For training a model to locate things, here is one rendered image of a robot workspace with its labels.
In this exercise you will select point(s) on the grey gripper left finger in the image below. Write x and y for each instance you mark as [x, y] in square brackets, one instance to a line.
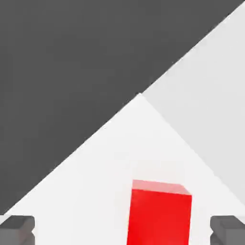
[17, 230]

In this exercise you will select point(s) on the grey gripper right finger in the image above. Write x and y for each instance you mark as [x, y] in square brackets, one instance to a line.
[227, 231]

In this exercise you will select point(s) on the small red cube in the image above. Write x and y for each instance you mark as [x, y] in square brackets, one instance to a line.
[159, 216]

